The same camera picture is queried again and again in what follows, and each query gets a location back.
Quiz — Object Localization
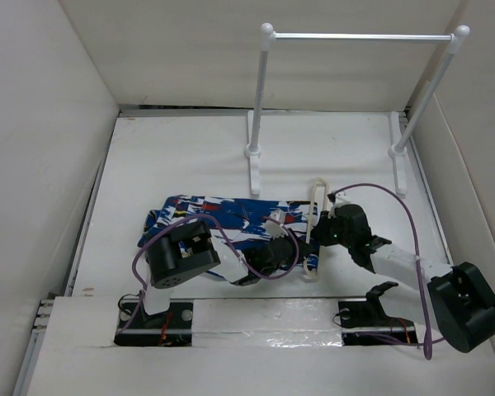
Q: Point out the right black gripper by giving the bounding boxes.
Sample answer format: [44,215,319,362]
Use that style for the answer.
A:
[310,209,353,248]

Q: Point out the cream plastic clothes hanger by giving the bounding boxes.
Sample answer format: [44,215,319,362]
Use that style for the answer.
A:
[303,177,329,281]

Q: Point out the blue patterned trousers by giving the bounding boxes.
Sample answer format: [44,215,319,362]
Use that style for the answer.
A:
[138,196,319,270]

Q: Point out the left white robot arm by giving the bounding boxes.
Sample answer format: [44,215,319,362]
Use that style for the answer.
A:
[137,215,318,328]

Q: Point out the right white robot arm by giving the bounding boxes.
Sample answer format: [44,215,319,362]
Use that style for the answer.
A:
[311,204,495,353]

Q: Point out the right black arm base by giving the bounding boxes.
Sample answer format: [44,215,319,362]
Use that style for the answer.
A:
[332,281,418,347]

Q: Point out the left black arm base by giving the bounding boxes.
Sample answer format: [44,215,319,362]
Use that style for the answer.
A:
[114,299,194,347]

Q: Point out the white clothes rack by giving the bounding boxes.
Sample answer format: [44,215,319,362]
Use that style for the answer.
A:
[244,22,471,200]

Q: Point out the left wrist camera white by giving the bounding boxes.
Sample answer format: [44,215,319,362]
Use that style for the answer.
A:
[263,209,290,238]

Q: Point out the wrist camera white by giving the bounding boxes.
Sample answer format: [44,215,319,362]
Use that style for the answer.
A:
[327,191,348,207]
[263,209,290,238]

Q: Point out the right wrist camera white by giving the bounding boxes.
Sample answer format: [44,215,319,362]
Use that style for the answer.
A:
[327,191,348,207]

